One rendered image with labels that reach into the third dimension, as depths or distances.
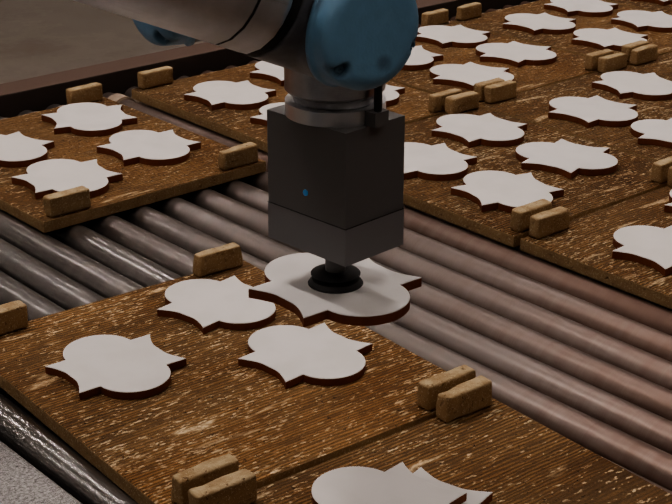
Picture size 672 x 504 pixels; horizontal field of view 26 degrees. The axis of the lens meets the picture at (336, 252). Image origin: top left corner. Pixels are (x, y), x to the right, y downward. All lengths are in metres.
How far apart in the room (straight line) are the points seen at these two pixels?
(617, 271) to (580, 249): 0.07
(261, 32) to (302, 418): 0.58
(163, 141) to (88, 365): 0.69
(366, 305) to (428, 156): 0.91
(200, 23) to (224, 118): 1.38
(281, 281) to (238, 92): 1.17
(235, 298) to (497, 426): 0.36
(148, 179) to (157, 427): 0.67
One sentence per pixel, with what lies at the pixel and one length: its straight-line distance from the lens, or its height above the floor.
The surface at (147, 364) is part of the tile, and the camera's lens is 1.43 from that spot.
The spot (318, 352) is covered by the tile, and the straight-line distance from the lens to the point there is 1.44.
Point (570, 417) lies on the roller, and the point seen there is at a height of 0.92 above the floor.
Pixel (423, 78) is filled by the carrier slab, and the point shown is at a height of 0.94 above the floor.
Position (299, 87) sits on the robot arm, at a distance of 1.05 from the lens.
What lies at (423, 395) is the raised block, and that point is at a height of 0.95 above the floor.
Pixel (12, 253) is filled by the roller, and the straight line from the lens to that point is 1.78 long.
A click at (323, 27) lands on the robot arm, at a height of 1.39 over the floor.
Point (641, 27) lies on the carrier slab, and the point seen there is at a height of 0.94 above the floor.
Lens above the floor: 1.59
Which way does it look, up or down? 23 degrees down
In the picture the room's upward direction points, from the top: straight up
